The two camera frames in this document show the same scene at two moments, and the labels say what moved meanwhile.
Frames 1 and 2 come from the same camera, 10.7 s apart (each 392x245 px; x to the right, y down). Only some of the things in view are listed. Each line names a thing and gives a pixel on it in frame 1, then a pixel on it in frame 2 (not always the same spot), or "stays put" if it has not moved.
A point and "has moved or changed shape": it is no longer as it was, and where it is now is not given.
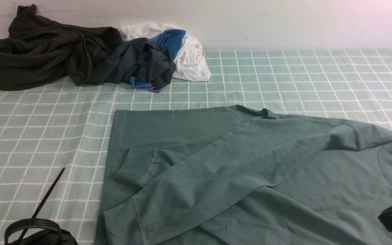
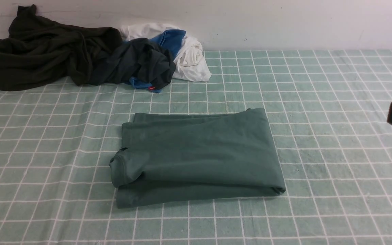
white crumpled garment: x=190 y=63 stays put
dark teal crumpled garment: x=136 y=59 stays put
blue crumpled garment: x=170 y=38 stays put
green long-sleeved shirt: x=236 y=175 has moved or changed shape
